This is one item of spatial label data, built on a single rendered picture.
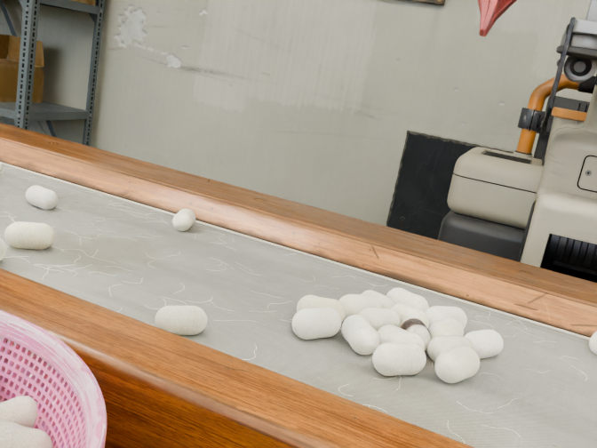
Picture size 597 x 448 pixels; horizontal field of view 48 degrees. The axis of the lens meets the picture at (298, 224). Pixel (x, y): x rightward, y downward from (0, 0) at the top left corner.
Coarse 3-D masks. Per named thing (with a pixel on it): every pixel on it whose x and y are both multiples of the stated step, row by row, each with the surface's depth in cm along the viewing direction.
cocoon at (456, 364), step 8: (448, 352) 44; (456, 352) 44; (464, 352) 44; (472, 352) 45; (440, 360) 44; (448, 360) 44; (456, 360) 44; (464, 360) 44; (472, 360) 44; (440, 368) 44; (448, 368) 43; (456, 368) 43; (464, 368) 44; (472, 368) 44; (440, 376) 44; (448, 376) 43; (456, 376) 43; (464, 376) 44
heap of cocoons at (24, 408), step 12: (24, 396) 33; (0, 408) 32; (12, 408) 33; (24, 408) 33; (0, 420) 31; (12, 420) 32; (24, 420) 33; (0, 432) 30; (12, 432) 30; (24, 432) 31; (36, 432) 31; (0, 444) 30; (12, 444) 30; (24, 444) 30; (36, 444) 30; (48, 444) 31
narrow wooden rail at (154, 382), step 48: (0, 288) 40; (48, 288) 42; (96, 336) 36; (144, 336) 37; (144, 384) 33; (192, 384) 33; (240, 384) 34; (288, 384) 35; (144, 432) 34; (192, 432) 32; (240, 432) 31; (288, 432) 31; (336, 432) 31; (384, 432) 32; (432, 432) 33
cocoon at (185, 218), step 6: (180, 210) 69; (186, 210) 69; (174, 216) 68; (180, 216) 67; (186, 216) 67; (192, 216) 69; (174, 222) 67; (180, 222) 67; (186, 222) 67; (192, 222) 68; (180, 228) 67; (186, 228) 68
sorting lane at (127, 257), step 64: (0, 192) 70; (64, 192) 75; (64, 256) 55; (128, 256) 58; (192, 256) 61; (256, 256) 64; (256, 320) 49; (512, 320) 59; (320, 384) 41; (384, 384) 43; (448, 384) 44; (512, 384) 46; (576, 384) 48
